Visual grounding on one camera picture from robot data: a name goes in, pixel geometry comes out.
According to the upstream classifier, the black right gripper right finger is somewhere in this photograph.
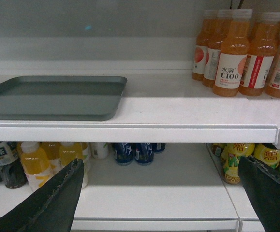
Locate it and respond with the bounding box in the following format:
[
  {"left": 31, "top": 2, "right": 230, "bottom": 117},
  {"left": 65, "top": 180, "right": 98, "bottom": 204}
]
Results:
[{"left": 238, "top": 156, "right": 280, "bottom": 232}]

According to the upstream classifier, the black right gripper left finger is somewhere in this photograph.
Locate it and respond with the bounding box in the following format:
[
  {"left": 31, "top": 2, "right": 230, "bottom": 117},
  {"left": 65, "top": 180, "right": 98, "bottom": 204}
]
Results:
[{"left": 0, "top": 159, "right": 84, "bottom": 232}]

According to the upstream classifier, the silver grey serving tray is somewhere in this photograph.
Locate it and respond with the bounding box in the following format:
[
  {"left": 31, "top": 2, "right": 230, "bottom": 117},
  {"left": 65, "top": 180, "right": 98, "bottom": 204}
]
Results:
[{"left": 0, "top": 76, "right": 127, "bottom": 121}]

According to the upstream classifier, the yellow lemon tea bottle right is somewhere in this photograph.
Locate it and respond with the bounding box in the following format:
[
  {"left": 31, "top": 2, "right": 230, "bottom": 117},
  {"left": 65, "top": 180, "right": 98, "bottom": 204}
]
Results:
[{"left": 253, "top": 143, "right": 280, "bottom": 169}]

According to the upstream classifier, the yellow lemon tea bottle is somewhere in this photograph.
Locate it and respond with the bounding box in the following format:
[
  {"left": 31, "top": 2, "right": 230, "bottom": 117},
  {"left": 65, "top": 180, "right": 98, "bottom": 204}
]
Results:
[
  {"left": 223, "top": 143, "right": 255, "bottom": 184},
  {"left": 253, "top": 143, "right": 280, "bottom": 169}
]

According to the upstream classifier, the yellow juice bottle white cap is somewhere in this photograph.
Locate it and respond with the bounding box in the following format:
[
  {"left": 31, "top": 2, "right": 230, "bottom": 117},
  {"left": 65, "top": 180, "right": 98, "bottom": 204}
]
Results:
[{"left": 20, "top": 142, "right": 54, "bottom": 192}]

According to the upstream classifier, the dark tea bottle white label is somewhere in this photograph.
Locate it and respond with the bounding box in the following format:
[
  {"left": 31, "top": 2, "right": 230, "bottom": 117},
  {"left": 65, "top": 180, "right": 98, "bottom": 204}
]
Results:
[{"left": 0, "top": 141, "right": 27, "bottom": 189}]

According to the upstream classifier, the blue drink bottle left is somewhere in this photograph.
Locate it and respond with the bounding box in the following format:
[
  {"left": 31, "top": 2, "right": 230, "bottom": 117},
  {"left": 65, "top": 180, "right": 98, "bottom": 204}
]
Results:
[{"left": 114, "top": 143, "right": 133, "bottom": 166}]

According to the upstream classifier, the blue drink bottle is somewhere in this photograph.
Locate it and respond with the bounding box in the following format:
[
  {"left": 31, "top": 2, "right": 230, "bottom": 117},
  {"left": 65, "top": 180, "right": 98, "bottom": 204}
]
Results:
[
  {"left": 135, "top": 143, "right": 154, "bottom": 165},
  {"left": 114, "top": 143, "right": 133, "bottom": 166}
]

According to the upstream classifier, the blue drink bottle right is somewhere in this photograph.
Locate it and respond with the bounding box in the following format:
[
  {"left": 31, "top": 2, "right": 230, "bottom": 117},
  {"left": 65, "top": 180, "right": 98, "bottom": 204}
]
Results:
[{"left": 135, "top": 143, "right": 154, "bottom": 165}]

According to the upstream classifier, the orange juice bottle red label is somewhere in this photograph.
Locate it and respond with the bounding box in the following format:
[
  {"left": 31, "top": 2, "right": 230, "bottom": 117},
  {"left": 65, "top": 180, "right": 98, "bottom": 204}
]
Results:
[{"left": 238, "top": 12, "right": 280, "bottom": 96}]

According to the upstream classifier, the orange C100 juice bottle front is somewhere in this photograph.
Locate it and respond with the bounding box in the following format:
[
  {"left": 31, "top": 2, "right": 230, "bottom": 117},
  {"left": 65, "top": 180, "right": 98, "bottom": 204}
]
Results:
[{"left": 213, "top": 9, "right": 253, "bottom": 97}]

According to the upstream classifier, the white upper shelf board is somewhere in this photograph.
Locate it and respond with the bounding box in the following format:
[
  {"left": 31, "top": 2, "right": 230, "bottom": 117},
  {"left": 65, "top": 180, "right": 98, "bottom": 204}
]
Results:
[{"left": 0, "top": 61, "right": 280, "bottom": 145}]

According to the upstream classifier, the orange juice bottle back middle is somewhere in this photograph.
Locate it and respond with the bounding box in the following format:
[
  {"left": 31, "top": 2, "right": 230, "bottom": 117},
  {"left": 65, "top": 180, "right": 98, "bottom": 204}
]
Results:
[{"left": 202, "top": 9, "right": 232, "bottom": 87}]

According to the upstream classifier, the orange juice bottle back left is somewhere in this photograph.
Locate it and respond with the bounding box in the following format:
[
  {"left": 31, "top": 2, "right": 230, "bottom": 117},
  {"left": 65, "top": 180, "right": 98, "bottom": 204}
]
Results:
[{"left": 192, "top": 10, "right": 218, "bottom": 81}]

